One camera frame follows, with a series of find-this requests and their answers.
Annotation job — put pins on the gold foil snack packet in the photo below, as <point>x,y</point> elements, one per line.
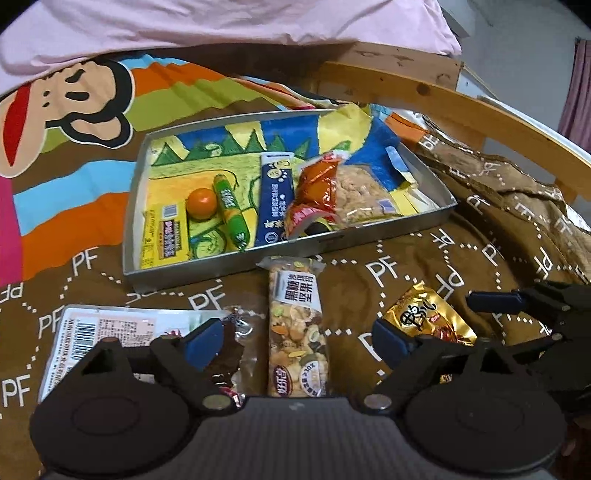
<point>422,311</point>

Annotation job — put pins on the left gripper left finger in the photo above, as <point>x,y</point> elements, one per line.
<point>182,360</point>

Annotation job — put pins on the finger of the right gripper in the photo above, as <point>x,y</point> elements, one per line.
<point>495,302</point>

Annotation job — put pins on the blue calcium stick packet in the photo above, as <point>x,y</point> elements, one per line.
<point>276,192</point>

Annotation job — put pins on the wooden bed rail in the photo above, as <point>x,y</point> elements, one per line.
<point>427,83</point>

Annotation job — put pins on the orange chicken snack packet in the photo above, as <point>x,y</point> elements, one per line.
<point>316,194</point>

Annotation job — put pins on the dinosaur print cloth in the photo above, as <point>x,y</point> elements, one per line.
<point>286,170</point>

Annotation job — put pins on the dark jerky clear packet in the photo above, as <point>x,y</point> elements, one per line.
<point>240,368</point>

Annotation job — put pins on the mixed nut bar packet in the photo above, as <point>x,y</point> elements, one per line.
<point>298,348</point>

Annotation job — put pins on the pink curtain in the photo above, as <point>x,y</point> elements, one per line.
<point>575,121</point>

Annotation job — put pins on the pink bed sheet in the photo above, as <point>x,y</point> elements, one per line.
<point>51,35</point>

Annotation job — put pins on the grey metal tray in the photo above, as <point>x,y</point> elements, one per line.
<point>286,203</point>

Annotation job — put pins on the rice cracker clear packet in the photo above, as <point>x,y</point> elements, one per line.
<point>361,198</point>

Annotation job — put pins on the white spicy bean packet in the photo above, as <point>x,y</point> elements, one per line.
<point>82,327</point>

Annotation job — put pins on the person right hand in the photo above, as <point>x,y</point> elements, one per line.
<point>568,447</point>

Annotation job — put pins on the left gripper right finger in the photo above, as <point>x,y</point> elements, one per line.
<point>411,360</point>

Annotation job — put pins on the yellow snack bar packet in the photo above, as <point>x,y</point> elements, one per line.
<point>165,236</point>

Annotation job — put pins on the green sausage stick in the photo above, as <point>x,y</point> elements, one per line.
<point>235,223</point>

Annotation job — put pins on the orange mandarin fruit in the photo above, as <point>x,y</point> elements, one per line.
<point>201,204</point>

